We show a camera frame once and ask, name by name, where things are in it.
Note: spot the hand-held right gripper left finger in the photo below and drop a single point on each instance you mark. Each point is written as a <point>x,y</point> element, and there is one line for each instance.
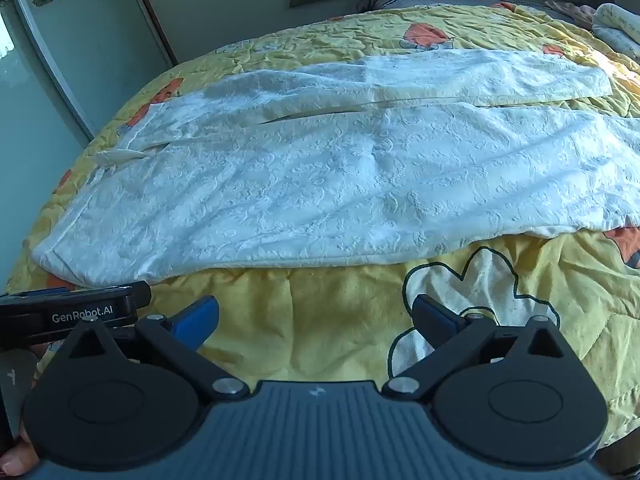
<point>196,324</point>

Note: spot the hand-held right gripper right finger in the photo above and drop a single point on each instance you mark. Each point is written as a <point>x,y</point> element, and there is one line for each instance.
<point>434,324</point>

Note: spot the white embossed pants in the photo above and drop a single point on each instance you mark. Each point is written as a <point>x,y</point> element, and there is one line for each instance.
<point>325,185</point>

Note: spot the person's left hand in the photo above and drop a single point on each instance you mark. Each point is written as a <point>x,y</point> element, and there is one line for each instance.
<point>17,455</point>

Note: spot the yellow printed quilt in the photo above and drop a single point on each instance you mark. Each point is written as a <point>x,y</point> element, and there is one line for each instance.
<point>310,320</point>

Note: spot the pink cloth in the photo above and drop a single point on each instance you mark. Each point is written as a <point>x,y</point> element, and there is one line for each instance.
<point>570,12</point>

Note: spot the white printed pillow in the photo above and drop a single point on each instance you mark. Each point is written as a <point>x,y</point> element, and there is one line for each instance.
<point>620,27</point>

